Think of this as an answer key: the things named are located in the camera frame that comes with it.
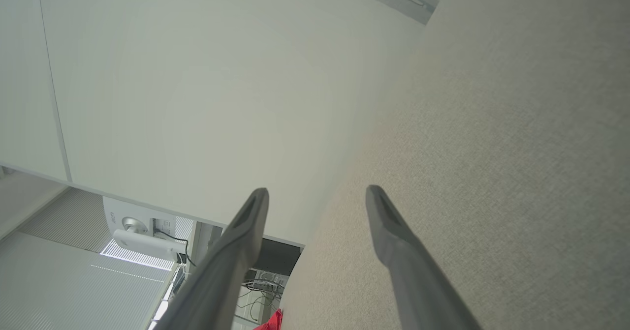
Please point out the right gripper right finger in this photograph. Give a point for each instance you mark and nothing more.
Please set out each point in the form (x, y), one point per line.
(418, 281)

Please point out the red shorts wide white stripes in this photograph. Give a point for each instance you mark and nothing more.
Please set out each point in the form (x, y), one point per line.
(271, 323)

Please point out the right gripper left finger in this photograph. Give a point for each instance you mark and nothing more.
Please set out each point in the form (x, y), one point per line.
(216, 281)

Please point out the white computer monitor back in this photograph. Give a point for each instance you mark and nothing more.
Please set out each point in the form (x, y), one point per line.
(142, 241)

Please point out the black monitor screen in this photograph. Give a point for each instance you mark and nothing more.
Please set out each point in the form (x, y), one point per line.
(278, 256)

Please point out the white partition panel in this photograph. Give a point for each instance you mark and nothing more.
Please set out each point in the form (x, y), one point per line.
(221, 99)
(24, 74)

